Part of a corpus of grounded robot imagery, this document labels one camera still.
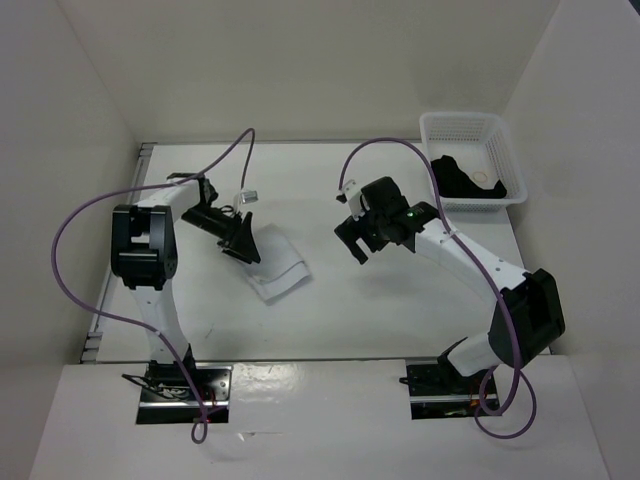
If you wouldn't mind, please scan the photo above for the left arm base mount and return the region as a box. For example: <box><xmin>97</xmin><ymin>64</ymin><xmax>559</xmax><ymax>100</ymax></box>
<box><xmin>121</xmin><ymin>362</ymin><xmax>233</xmax><ymax>425</ymax></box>

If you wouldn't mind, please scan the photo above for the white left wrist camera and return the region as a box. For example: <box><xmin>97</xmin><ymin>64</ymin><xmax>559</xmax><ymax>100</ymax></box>
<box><xmin>235</xmin><ymin>188</ymin><xmax>259</xmax><ymax>205</ymax></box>

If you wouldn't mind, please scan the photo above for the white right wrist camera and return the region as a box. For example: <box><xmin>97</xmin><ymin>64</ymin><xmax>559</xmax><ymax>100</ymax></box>
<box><xmin>336</xmin><ymin>180</ymin><xmax>368</xmax><ymax>221</ymax></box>

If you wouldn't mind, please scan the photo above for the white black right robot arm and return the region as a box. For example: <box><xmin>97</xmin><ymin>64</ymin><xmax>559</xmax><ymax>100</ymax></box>
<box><xmin>334</xmin><ymin>176</ymin><xmax>566</xmax><ymax>393</ymax></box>

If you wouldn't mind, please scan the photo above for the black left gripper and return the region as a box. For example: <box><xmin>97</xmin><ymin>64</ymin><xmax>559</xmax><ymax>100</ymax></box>
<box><xmin>179</xmin><ymin>205</ymin><xmax>260</xmax><ymax>264</ymax></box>

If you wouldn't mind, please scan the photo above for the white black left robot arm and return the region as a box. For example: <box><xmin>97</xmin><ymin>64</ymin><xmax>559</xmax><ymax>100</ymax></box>
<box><xmin>111</xmin><ymin>173</ymin><xmax>261</xmax><ymax>400</ymax></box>

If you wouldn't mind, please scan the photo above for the white skirt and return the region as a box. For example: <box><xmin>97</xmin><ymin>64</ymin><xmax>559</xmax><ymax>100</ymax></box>
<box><xmin>244</xmin><ymin>224</ymin><xmax>312</xmax><ymax>304</ymax></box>

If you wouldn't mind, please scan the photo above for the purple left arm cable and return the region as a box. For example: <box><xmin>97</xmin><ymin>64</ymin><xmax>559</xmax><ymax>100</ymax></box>
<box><xmin>52</xmin><ymin>127</ymin><xmax>257</xmax><ymax>445</ymax></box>

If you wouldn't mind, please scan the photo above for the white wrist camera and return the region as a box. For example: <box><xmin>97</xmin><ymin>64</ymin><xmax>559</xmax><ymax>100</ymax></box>
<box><xmin>235</xmin><ymin>188</ymin><xmax>259</xmax><ymax>205</ymax></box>
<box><xmin>336</xmin><ymin>180</ymin><xmax>368</xmax><ymax>221</ymax></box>

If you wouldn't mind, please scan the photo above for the black skirt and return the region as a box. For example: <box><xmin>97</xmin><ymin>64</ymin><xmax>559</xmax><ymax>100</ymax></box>
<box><xmin>431</xmin><ymin>155</ymin><xmax>507</xmax><ymax>199</ymax></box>

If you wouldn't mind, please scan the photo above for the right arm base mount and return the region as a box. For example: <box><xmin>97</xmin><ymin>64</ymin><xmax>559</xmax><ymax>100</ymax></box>
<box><xmin>399</xmin><ymin>358</ymin><xmax>487</xmax><ymax>420</ymax></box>

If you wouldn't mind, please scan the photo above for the white plastic laundry basket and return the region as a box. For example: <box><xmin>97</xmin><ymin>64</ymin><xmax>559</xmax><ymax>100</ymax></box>
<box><xmin>419</xmin><ymin>112</ymin><xmax>528</xmax><ymax>212</ymax></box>

